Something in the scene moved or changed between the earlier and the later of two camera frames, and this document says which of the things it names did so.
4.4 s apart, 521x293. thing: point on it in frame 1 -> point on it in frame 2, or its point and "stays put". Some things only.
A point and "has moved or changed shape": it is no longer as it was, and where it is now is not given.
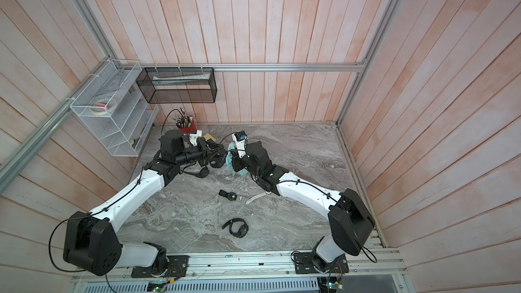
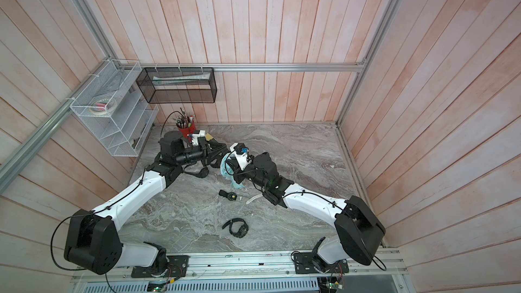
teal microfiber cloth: (228, 160) has moved or changed shape
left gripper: (207, 150) stays put
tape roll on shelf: (103, 106) stays put
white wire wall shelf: (111, 105) stays put
